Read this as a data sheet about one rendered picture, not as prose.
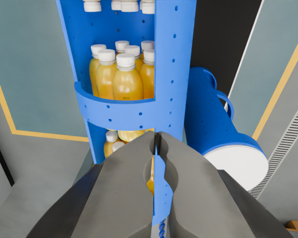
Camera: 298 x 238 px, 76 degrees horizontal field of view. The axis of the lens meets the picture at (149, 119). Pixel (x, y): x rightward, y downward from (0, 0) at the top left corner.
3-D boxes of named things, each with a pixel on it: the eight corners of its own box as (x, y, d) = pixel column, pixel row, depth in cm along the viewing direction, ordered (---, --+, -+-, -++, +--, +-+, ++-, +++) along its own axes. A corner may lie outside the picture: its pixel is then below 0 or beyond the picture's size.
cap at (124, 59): (118, 62, 43) (118, 54, 42) (135, 62, 43) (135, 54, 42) (115, 67, 39) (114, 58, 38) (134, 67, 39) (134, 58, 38)
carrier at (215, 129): (196, 106, 159) (222, 80, 146) (226, 201, 86) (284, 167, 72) (169, 87, 151) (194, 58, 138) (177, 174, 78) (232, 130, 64)
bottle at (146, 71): (153, 135, 50) (153, 65, 40) (135, 125, 54) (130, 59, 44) (169, 123, 55) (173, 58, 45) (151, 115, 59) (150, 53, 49)
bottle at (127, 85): (120, 126, 54) (112, 59, 44) (145, 126, 54) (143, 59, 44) (116, 141, 48) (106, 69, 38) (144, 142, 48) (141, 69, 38)
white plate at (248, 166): (227, 203, 84) (226, 201, 85) (284, 169, 71) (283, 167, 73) (179, 176, 77) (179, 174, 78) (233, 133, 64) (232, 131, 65)
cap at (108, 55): (116, 57, 47) (115, 49, 46) (115, 61, 44) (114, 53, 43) (100, 57, 47) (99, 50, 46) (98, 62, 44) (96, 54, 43)
